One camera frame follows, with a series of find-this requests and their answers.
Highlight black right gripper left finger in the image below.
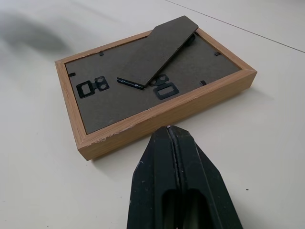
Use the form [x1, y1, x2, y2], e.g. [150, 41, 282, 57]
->
[126, 125, 183, 229]

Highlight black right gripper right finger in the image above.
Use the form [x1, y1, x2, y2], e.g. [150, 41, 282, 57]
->
[168, 125, 244, 229]

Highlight wooden picture frame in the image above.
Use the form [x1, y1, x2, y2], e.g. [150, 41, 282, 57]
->
[54, 15, 258, 163]

